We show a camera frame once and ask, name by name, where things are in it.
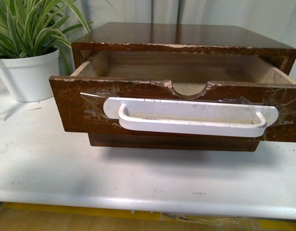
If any brown wooden drawer cabinet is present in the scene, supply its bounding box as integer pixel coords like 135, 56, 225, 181
71, 22, 296, 153

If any wooden drawer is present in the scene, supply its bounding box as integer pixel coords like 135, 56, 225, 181
88, 133, 259, 152
49, 49, 296, 142

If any white drawer handle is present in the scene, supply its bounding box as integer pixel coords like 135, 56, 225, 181
103, 97, 279, 137

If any white plant pot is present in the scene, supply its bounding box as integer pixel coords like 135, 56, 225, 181
0, 48, 60, 102

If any green striped potted plant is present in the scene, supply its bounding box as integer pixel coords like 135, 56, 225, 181
0, 0, 115, 121

